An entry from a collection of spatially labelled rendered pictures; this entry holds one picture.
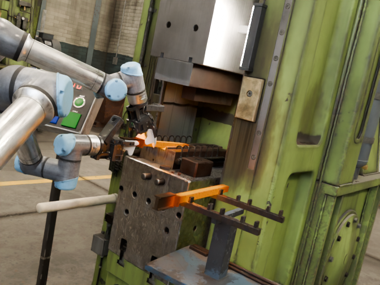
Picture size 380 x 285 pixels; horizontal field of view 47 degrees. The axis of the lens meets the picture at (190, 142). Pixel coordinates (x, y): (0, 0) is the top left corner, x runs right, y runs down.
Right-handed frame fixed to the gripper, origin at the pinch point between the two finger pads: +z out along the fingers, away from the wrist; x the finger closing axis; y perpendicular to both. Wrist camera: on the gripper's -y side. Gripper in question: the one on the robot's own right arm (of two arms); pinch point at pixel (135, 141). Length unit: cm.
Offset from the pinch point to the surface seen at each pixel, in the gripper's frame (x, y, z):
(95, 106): -40.8, -7.4, 11.0
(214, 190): 36.1, 9.5, 7.9
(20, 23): -455, -61, 202
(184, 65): 3.6, -33.5, 16.4
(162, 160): 1.0, 7.8, 17.2
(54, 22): -777, -102, 465
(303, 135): 43, -15, 60
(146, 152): -8.9, 6.9, 17.2
